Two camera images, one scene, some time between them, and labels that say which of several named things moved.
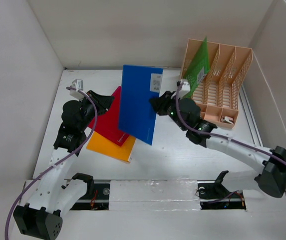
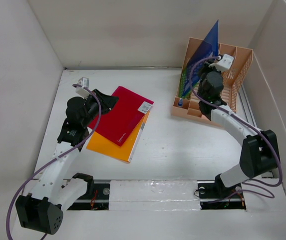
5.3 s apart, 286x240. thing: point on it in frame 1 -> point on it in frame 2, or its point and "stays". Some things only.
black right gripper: x=160 y=103 -> x=205 y=66
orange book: x=100 y=144 stays
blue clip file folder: x=140 y=84 -> x=208 y=48
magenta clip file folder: x=107 y=124 stays
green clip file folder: x=198 y=67 -> x=182 y=82
